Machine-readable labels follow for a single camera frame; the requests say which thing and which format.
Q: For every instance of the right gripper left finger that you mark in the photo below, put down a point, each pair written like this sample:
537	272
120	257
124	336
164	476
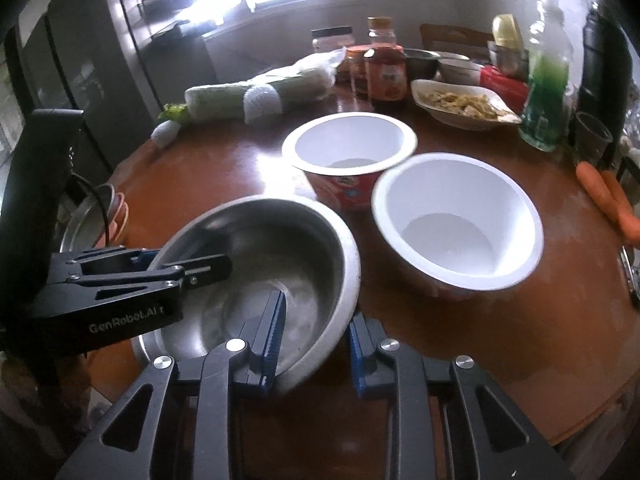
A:
138	437

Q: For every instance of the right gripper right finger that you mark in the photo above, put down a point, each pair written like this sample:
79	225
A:
451	409

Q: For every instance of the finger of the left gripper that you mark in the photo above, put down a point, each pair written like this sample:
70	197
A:
100	266
167	283

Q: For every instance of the steel pan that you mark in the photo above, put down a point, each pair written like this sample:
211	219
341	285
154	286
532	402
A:
86	224

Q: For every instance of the pink plastic plate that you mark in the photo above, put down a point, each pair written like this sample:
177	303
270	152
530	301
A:
118	225

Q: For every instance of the white paper bowl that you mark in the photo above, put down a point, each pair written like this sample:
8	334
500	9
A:
457	226

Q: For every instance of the red instant noodle cup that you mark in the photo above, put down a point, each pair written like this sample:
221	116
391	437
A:
343	154

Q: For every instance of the foam net fruit left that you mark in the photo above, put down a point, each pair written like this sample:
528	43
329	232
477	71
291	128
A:
165	133

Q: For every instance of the foam net fruit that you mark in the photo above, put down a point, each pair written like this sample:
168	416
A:
261	101
165	133

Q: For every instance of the green lettuce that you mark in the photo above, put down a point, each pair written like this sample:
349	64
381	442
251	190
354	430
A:
175	112

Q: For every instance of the grey refrigerator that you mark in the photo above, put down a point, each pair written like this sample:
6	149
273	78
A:
119	61

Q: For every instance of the foam net fruit right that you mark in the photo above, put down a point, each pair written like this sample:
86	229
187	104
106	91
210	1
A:
261	101

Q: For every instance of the orange carrot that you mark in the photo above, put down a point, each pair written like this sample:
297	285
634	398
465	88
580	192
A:
622	209
590	179

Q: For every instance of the wrapped napa cabbage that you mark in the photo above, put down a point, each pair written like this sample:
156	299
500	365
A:
308	80

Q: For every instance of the white dish with food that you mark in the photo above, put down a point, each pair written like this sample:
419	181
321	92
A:
466	107

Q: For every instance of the small dark glass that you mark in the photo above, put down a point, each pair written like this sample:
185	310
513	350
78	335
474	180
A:
592	139

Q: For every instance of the red box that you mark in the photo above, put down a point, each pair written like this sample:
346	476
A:
513	92

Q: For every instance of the green liquid plastic bottle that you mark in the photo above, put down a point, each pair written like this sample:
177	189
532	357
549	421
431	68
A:
549	56

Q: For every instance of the white ceramic bowl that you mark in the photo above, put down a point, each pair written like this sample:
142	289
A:
455	71

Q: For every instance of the clear jar black lid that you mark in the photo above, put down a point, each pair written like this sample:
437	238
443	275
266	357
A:
331	38

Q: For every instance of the dark steel bowl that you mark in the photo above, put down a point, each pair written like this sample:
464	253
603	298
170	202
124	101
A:
421	64

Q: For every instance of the red chili sauce jar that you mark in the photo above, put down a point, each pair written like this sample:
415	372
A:
357	69

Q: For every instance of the black thermos flask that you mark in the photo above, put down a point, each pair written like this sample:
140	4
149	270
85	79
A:
606	76

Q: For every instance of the brown sauce bottle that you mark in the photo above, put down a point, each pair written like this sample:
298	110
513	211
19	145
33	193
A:
385	64

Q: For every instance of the wooden chair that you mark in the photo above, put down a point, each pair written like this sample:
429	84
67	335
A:
456	39

